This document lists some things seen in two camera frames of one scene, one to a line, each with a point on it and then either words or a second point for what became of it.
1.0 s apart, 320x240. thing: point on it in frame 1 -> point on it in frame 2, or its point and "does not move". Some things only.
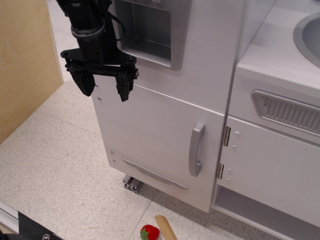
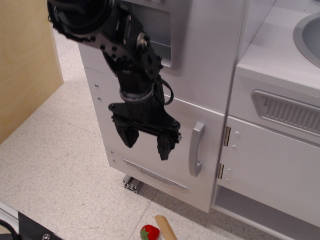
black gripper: (98, 54) -> (148, 115)
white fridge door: (170, 145) does not move
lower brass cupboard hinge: (221, 171) does not move
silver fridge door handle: (197, 132) does not move
